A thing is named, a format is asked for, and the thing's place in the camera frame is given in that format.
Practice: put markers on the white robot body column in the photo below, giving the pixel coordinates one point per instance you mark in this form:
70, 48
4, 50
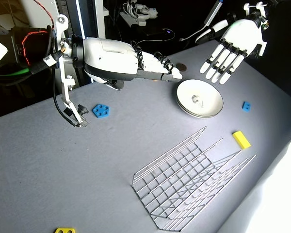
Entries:
31, 14

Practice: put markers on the white plate with dark rim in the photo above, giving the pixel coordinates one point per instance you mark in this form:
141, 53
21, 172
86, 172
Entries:
184, 110
203, 94

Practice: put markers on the grey table cloth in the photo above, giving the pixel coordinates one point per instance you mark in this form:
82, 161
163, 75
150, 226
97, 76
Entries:
63, 170

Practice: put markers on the yellow rectangular block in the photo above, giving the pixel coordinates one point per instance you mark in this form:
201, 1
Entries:
241, 140

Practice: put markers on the black box with purple light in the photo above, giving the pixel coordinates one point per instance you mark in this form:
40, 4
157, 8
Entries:
160, 32

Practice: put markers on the grey slanted bar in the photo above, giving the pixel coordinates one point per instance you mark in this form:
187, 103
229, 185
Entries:
213, 12

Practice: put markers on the yellow two-hole block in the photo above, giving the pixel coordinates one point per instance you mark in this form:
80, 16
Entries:
59, 230

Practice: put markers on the blue two-hole block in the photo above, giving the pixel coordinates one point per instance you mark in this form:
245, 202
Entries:
246, 106

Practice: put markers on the blue pentagon block with holes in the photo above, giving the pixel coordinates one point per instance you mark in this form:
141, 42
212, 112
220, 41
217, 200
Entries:
100, 111

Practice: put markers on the brown sandwich cookie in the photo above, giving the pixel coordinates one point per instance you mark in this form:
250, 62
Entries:
182, 66

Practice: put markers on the white spare robot hand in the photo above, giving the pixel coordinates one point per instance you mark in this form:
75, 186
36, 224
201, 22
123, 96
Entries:
145, 12

